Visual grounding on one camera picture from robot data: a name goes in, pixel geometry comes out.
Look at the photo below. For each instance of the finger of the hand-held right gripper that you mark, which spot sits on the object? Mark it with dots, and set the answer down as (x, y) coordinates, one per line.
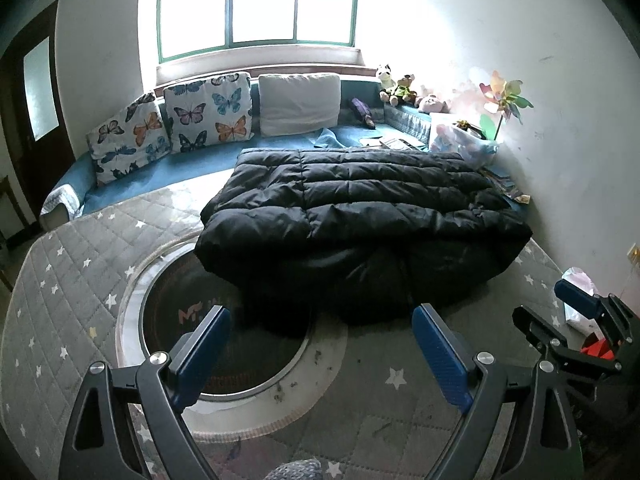
(575, 296)
(537, 330)

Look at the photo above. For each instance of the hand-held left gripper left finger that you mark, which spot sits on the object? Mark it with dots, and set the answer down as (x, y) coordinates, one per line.
(200, 355)

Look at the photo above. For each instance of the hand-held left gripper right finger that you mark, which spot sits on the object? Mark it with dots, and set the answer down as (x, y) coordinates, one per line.
(440, 355)

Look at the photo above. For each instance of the black puffer jacket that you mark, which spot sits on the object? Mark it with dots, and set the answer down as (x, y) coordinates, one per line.
(360, 200)

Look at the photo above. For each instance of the pile of printed papers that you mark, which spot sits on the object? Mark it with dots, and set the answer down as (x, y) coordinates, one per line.
(502, 182)

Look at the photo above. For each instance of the grey quilted star mat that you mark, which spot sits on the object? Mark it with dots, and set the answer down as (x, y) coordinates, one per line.
(65, 310)

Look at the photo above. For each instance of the person's grey knit sweater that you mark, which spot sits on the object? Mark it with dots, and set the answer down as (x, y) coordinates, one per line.
(295, 470)

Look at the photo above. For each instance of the blue sofa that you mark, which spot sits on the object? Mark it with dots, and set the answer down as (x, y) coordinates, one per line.
(175, 172)

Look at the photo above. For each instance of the clear plastic toy bag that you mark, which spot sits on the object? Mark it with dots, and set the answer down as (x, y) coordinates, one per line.
(465, 142)

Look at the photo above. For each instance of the light blue knit blanket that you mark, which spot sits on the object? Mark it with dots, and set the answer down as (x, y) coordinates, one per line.
(57, 200)

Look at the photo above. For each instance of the colourful pinwheel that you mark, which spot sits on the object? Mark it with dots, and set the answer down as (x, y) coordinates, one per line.
(502, 97)

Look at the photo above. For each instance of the white remote keyboard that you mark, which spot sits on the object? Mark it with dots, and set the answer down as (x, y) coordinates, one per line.
(400, 142)

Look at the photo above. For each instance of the butterfly print pillow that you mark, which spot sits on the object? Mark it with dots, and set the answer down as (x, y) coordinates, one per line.
(127, 137)
(210, 112)

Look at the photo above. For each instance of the pink plush toy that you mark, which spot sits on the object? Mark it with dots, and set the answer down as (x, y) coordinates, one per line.
(434, 105)

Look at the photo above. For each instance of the light blue cloth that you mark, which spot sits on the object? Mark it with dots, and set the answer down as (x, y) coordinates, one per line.
(327, 137)

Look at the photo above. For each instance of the dark wooden door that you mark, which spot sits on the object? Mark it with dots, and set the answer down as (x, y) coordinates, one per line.
(50, 150)

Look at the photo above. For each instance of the purple folded umbrella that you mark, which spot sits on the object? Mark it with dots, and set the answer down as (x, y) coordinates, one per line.
(362, 112)

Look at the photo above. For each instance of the white pillow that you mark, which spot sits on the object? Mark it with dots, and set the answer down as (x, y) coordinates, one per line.
(300, 102)

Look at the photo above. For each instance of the black and white plush toy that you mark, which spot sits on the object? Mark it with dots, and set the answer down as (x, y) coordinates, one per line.
(386, 77)

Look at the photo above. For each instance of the green framed window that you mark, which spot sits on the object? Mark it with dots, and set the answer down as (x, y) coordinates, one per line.
(260, 5)

